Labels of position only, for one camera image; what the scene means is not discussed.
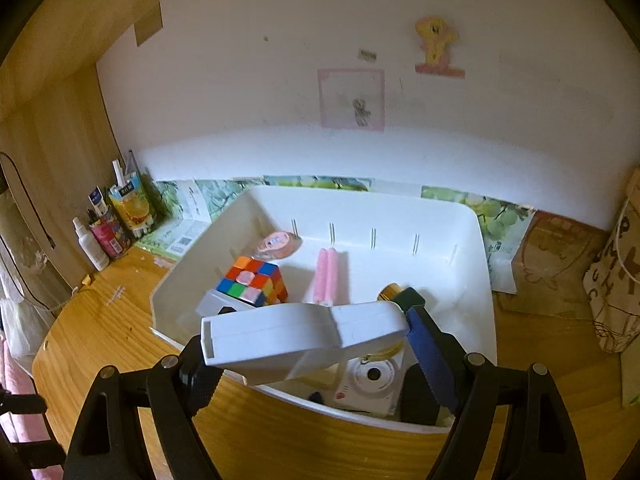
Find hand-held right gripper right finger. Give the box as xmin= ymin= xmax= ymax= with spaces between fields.
xmin=406 ymin=306 xmax=586 ymax=480

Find pink cloth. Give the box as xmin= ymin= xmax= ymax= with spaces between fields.
xmin=0 ymin=340 xmax=66 ymax=480

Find printed fabric bag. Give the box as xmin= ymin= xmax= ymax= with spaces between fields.
xmin=582 ymin=167 xmax=640 ymax=356

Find white barcode carton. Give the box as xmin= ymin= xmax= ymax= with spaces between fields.
xmin=167 ymin=180 xmax=211 ymax=256

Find clear small plastic box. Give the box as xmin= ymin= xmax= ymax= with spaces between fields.
xmin=196 ymin=289 xmax=240 ymax=317

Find green fruit printed paper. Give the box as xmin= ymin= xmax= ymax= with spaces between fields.
xmin=135 ymin=175 xmax=536 ymax=293

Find white lace curtain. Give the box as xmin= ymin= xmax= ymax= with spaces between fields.
xmin=0 ymin=220 xmax=71 ymax=361

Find white plastic storage bin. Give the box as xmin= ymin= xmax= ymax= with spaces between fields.
xmin=150 ymin=186 xmax=498 ymax=433

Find blue white tube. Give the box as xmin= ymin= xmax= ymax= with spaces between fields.
xmin=87 ymin=186 xmax=109 ymax=221

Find black charger plug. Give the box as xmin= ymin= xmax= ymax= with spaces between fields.
xmin=398 ymin=364 xmax=453 ymax=427

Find black cable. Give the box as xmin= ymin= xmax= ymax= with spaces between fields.
xmin=0 ymin=151 xmax=56 ymax=251

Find white plastic dispenser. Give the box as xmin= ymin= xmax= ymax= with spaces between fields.
xmin=201 ymin=301 xmax=410 ymax=387

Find yellow snack bag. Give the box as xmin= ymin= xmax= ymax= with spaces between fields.
xmin=107 ymin=170 xmax=157 ymax=235

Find red can pen holder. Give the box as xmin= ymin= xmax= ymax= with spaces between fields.
xmin=89 ymin=207 xmax=132 ymax=260

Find black bottle with gold cap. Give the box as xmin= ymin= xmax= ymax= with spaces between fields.
xmin=376 ymin=282 xmax=427 ymax=312

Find pink oval pouch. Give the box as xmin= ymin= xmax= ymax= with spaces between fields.
xmin=255 ymin=230 xmax=303 ymax=261

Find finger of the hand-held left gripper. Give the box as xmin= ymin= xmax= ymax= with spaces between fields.
xmin=0 ymin=391 xmax=48 ymax=414

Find white pens in carton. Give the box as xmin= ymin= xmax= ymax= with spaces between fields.
xmin=112 ymin=150 xmax=142 ymax=187

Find pink framed sticker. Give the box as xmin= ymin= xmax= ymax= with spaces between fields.
xmin=317 ymin=67 xmax=387 ymax=132

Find white spray bottle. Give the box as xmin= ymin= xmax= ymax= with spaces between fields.
xmin=72 ymin=216 xmax=111 ymax=272

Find colourful puzzle cube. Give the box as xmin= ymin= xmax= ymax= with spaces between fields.
xmin=216 ymin=256 xmax=289 ymax=309

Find white toy camera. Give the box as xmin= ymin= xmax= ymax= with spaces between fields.
xmin=332 ymin=355 xmax=401 ymax=417

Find brown printed paper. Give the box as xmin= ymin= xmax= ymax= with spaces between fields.
xmin=492 ymin=210 xmax=608 ymax=321

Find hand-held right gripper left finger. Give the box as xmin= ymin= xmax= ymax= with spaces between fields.
xmin=65 ymin=337 xmax=224 ymax=480

